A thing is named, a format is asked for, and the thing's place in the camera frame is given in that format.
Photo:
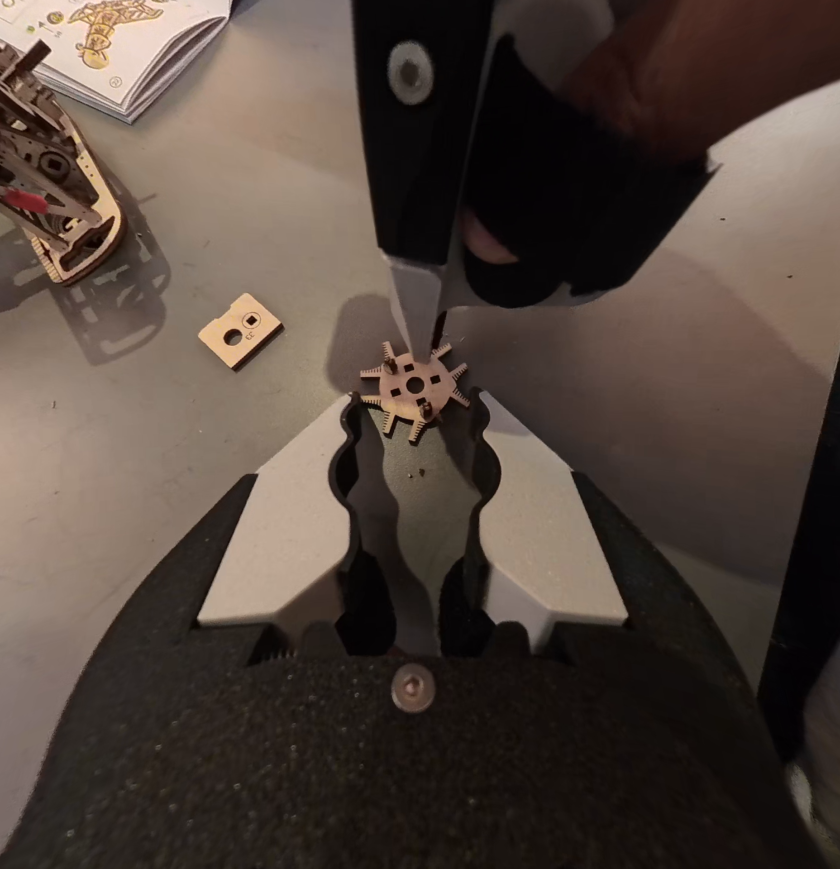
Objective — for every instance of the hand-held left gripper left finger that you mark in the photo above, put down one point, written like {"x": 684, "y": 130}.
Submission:
{"x": 277, "y": 536}

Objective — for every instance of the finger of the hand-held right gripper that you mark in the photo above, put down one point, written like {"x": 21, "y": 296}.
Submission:
{"x": 413, "y": 299}

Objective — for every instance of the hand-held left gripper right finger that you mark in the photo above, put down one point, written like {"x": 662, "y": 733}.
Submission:
{"x": 549, "y": 536}

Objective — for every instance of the wooden gear with toothed spokes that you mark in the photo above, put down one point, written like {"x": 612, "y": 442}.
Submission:
{"x": 399, "y": 400}

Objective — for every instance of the person's right hand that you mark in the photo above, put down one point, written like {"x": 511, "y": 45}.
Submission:
{"x": 698, "y": 74}

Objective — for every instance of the small square plywood piece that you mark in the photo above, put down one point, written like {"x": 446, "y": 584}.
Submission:
{"x": 257, "y": 339}

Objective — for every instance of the printed instruction booklet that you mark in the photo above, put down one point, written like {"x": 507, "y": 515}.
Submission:
{"x": 155, "y": 61}

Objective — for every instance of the wooden biplane model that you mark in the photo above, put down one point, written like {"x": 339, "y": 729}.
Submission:
{"x": 87, "y": 203}

